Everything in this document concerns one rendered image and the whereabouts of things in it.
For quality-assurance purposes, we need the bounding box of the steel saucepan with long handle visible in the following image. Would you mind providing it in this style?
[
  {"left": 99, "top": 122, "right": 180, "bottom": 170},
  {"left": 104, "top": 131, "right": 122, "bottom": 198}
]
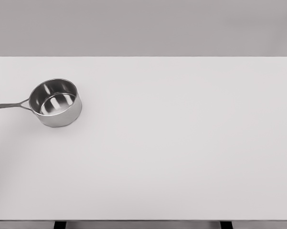
[{"left": 0, "top": 78, "right": 83, "bottom": 128}]

